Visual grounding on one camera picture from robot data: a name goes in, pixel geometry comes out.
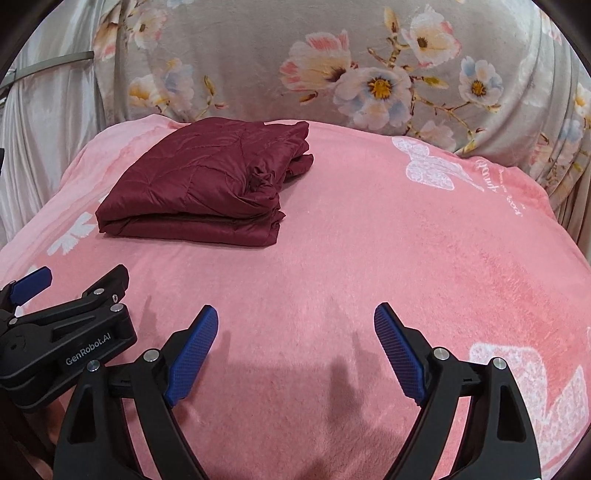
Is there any grey metal rail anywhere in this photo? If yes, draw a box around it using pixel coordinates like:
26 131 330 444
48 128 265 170
1 51 94 90

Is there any pink plush blanket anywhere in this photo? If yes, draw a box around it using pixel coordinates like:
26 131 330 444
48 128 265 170
1 115 590 479

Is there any white satin curtain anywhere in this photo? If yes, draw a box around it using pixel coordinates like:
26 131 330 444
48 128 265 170
1 1 105 244

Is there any grey floral blanket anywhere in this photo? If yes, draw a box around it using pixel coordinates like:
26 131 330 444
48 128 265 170
93 1 590 247

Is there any maroon quilted puffer jacket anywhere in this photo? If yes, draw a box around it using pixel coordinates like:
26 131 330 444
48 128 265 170
95 117 314 248

